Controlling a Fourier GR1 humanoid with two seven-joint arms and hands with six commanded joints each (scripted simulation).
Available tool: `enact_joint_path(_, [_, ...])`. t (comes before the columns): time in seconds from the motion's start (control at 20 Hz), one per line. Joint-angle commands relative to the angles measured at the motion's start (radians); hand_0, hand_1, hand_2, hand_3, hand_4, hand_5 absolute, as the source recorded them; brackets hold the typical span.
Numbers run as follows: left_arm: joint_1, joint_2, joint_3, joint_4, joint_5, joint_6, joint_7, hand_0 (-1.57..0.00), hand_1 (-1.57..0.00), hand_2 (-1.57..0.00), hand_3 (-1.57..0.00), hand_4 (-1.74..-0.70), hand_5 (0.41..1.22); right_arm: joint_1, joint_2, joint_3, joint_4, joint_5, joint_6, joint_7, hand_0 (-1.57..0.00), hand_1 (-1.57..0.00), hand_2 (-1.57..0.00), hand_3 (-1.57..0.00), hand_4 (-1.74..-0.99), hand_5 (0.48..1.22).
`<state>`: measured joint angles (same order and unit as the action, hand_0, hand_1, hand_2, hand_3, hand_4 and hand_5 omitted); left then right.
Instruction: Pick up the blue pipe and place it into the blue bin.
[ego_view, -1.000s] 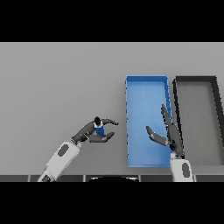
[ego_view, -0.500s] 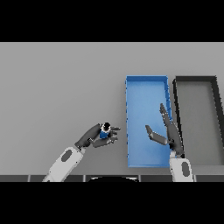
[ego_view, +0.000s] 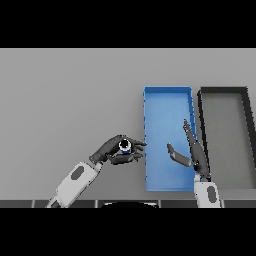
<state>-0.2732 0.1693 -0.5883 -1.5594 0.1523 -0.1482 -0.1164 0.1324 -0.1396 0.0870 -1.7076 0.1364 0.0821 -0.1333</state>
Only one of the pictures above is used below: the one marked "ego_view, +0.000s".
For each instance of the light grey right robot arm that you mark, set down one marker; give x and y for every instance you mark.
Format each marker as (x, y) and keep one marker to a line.
(206, 193)

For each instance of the dark grey bin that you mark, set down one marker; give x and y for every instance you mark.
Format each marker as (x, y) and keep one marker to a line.
(226, 136)

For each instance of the blue bin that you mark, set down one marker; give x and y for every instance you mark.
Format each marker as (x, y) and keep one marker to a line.
(168, 140)

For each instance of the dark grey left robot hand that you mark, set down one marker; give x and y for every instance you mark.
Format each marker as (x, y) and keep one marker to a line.
(108, 146)

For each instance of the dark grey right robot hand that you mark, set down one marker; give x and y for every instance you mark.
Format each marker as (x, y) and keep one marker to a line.
(197, 155)

